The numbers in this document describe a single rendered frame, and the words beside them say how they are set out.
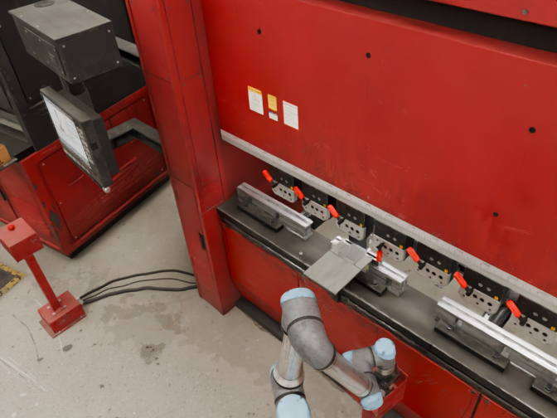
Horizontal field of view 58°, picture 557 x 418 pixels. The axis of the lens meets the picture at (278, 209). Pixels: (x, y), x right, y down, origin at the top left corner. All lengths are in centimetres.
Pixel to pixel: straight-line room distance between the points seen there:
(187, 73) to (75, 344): 196
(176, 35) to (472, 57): 124
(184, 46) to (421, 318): 155
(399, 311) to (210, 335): 144
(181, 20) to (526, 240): 157
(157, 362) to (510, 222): 226
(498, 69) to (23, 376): 305
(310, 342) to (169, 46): 136
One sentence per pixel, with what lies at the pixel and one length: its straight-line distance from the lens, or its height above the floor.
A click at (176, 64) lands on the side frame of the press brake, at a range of 232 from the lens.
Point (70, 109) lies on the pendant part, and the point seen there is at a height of 160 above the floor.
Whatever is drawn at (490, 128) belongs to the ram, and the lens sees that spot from 163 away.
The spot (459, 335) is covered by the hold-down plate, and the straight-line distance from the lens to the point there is 223.
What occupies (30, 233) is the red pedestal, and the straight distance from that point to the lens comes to 315.
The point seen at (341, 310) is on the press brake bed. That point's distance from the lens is 248.
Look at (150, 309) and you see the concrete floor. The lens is 355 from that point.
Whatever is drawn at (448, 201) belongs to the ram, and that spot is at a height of 151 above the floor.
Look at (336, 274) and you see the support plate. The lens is 223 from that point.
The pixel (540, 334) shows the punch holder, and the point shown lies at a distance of 203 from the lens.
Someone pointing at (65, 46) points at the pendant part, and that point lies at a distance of 223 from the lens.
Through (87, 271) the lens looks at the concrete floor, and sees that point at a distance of 397.
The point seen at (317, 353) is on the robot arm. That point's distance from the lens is 156.
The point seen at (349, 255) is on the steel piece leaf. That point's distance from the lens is 231.
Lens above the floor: 266
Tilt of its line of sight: 41 degrees down
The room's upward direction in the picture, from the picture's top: 5 degrees counter-clockwise
